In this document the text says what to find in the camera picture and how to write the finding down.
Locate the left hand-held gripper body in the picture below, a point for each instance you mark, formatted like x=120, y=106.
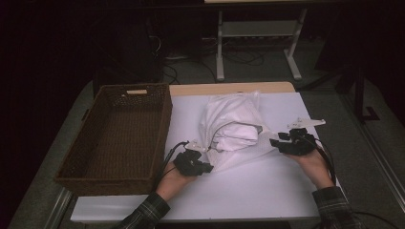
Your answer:
x=189, y=162

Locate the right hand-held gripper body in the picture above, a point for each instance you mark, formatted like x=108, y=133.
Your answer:
x=297, y=144

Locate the white mesh laundry bag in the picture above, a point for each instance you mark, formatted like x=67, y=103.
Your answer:
x=229, y=108

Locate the brown wicker basket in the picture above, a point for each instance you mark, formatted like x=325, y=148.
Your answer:
x=121, y=143

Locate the person's left hand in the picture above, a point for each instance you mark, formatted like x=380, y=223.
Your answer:
x=173, y=184

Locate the person's right hand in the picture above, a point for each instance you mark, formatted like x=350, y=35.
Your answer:
x=313, y=168

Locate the white table mat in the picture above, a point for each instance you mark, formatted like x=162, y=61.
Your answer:
x=254, y=191

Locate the black metal stand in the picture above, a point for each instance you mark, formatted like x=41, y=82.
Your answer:
x=359, y=95

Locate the white metal desk frame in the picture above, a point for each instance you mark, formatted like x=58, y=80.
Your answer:
x=219, y=47

